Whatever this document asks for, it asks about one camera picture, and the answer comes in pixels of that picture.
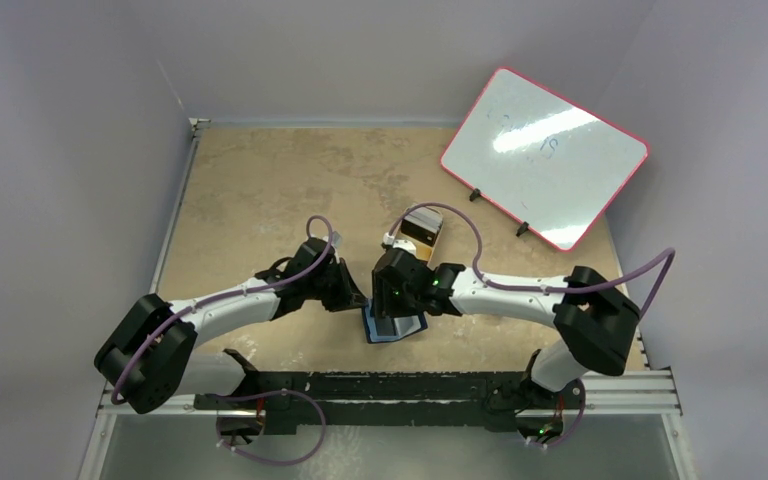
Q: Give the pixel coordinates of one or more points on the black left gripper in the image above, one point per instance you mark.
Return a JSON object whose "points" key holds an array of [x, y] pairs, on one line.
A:
{"points": [[348, 296]]}

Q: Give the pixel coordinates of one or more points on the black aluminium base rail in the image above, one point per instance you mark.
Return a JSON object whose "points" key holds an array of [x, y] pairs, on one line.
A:
{"points": [[279, 402]]}

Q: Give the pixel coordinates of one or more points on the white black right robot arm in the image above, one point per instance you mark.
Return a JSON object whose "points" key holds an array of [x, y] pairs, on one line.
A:
{"points": [[595, 321]]}

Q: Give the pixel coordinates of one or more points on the red framed whiteboard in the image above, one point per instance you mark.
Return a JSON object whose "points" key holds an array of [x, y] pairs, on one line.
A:
{"points": [[543, 160]]}

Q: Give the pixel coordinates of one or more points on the navy blue leather card holder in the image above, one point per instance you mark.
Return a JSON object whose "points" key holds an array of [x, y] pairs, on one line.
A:
{"points": [[381, 330]]}

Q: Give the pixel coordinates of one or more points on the stack of credit cards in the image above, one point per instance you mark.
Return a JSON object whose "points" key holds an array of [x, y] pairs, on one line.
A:
{"points": [[423, 225]]}

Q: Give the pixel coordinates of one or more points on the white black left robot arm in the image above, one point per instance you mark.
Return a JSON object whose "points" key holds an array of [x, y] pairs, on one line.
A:
{"points": [[150, 356]]}

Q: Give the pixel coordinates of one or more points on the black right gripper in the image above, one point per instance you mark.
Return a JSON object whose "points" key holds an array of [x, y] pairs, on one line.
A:
{"points": [[393, 307]]}

